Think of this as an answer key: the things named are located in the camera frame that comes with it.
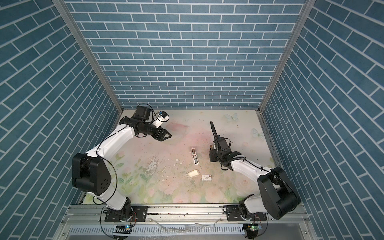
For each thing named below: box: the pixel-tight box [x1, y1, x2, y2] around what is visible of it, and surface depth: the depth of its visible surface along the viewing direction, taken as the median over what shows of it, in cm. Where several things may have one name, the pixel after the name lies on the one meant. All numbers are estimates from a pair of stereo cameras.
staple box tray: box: [187, 169, 200, 177], surface depth 89 cm
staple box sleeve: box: [201, 174, 212, 182], surface depth 86 cm
